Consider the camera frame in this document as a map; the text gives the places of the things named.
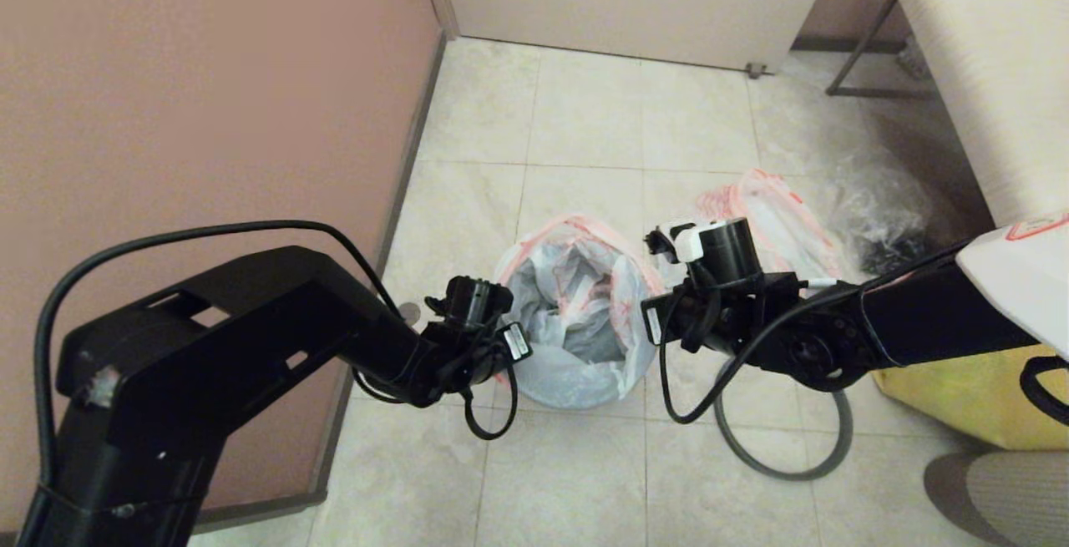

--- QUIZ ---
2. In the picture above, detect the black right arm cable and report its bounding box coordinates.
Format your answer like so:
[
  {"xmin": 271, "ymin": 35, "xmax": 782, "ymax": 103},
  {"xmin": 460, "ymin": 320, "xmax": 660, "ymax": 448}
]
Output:
[
  {"xmin": 658, "ymin": 242, "xmax": 970, "ymax": 426},
  {"xmin": 1019, "ymin": 355, "xmax": 1069, "ymax": 428}
]

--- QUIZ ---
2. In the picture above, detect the clear bag with black contents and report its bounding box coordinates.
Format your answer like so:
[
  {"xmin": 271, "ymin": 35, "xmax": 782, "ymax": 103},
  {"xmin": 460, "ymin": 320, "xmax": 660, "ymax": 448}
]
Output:
[{"xmin": 827, "ymin": 159, "xmax": 945, "ymax": 272}]

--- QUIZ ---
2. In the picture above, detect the black round trash bin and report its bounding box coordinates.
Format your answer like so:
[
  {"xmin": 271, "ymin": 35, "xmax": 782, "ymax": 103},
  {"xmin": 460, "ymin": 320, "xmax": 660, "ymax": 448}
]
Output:
[{"xmin": 501, "ymin": 234, "xmax": 656, "ymax": 410}]

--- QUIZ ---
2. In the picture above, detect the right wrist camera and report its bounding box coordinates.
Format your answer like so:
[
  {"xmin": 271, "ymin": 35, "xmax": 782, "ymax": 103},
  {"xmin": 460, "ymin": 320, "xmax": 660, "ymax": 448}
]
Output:
[{"xmin": 645, "ymin": 221, "xmax": 698, "ymax": 264}]

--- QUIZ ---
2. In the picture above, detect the cream striped table top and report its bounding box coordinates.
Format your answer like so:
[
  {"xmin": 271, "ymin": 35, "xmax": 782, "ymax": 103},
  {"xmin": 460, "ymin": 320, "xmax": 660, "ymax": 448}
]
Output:
[{"xmin": 885, "ymin": 0, "xmax": 1069, "ymax": 226}]

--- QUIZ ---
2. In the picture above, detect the small clear container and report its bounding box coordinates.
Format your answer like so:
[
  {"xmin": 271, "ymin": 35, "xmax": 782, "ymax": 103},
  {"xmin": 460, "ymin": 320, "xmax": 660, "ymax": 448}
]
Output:
[{"xmin": 895, "ymin": 33, "xmax": 930, "ymax": 79}]

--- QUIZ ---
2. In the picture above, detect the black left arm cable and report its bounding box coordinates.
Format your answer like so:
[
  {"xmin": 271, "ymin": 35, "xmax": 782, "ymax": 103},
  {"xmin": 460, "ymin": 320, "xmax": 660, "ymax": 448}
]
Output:
[
  {"xmin": 462, "ymin": 355, "xmax": 519, "ymax": 442},
  {"xmin": 351, "ymin": 367, "xmax": 412, "ymax": 405},
  {"xmin": 33, "ymin": 220, "xmax": 403, "ymax": 489}
]

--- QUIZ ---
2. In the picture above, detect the grey bin rim ring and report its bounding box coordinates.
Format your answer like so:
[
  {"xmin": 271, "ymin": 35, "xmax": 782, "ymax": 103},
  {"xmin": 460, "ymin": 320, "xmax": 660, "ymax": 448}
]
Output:
[{"xmin": 714, "ymin": 363, "xmax": 854, "ymax": 482}]

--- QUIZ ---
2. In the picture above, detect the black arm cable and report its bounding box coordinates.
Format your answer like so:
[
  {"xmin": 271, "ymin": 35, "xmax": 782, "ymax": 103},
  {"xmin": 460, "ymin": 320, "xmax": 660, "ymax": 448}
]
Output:
[
  {"xmin": 462, "ymin": 355, "xmax": 519, "ymax": 442},
  {"xmin": 1019, "ymin": 355, "xmax": 1069, "ymax": 428},
  {"xmin": 33, "ymin": 220, "xmax": 403, "ymax": 489},
  {"xmin": 658, "ymin": 242, "xmax": 970, "ymax": 426},
  {"xmin": 351, "ymin": 367, "xmax": 412, "ymax": 405}
]

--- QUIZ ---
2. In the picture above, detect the white red-printed bin liner bag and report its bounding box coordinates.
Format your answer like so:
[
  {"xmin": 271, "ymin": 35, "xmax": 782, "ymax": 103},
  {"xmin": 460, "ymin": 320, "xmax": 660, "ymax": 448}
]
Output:
[{"xmin": 493, "ymin": 213, "xmax": 666, "ymax": 410}]

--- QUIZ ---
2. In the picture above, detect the yellow shopping bag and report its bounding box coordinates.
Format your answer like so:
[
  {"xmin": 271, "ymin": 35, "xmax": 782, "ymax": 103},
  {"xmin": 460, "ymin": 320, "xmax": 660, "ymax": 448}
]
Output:
[{"xmin": 873, "ymin": 345, "xmax": 1069, "ymax": 451}]

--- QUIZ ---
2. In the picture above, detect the grey ribbed round object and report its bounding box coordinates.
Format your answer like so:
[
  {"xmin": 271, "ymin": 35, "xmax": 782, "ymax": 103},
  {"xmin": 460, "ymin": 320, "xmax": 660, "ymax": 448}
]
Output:
[{"xmin": 923, "ymin": 449, "xmax": 1069, "ymax": 547}]

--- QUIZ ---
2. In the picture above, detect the white red bag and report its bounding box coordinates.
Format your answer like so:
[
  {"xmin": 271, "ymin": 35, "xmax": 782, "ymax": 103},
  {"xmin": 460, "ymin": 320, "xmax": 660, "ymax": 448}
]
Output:
[{"xmin": 697, "ymin": 169, "xmax": 844, "ymax": 281}]

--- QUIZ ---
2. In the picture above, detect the dark metal table frame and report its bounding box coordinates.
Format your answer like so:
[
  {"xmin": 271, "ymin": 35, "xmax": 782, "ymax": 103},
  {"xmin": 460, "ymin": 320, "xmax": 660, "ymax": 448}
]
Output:
[{"xmin": 824, "ymin": 0, "xmax": 938, "ymax": 99}]

